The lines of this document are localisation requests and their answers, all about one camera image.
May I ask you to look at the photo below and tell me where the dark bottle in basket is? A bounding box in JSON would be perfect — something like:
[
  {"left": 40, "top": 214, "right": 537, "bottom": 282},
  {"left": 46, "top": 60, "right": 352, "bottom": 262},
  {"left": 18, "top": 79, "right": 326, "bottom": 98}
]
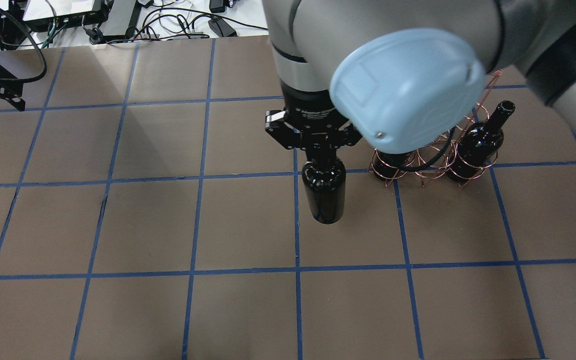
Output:
[
  {"left": 446, "top": 100, "right": 515, "bottom": 184},
  {"left": 372, "top": 150, "right": 413, "bottom": 182}
]

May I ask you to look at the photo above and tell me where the dark bottle in basket front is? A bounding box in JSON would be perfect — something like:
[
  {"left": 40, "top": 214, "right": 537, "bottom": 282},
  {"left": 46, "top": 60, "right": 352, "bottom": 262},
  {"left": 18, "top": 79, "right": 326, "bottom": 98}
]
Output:
[{"left": 372, "top": 150, "right": 413, "bottom": 182}]

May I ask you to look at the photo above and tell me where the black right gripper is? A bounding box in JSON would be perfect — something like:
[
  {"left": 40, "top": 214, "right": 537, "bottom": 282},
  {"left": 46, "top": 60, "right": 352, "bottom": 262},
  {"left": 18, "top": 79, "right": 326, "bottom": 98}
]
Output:
[{"left": 264, "top": 88, "right": 362, "bottom": 162}]

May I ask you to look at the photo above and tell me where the black power adapter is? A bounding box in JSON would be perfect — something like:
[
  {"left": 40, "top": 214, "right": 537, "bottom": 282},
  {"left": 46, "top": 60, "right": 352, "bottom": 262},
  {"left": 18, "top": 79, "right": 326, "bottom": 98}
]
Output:
[{"left": 207, "top": 17, "right": 238, "bottom": 38}]

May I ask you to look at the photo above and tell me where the copper wire wine basket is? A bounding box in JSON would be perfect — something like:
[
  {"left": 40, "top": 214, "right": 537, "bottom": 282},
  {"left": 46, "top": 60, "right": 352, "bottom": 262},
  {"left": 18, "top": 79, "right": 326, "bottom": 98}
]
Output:
[{"left": 367, "top": 69, "right": 504, "bottom": 187}]

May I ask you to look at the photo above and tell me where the dark bottle in basket rear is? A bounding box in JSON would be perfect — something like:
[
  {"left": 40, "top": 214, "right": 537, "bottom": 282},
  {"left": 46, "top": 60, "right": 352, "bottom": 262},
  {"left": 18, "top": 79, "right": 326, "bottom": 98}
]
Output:
[{"left": 446, "top": 100, "right": 515, "bottom": 184}]

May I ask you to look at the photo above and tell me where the dark wine bottle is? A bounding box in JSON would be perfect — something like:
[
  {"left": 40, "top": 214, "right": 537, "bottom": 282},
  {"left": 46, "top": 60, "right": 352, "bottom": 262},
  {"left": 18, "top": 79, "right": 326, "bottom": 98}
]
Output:
[{"left": 301, "top": 157, "right": 346, "bottom": 224}]

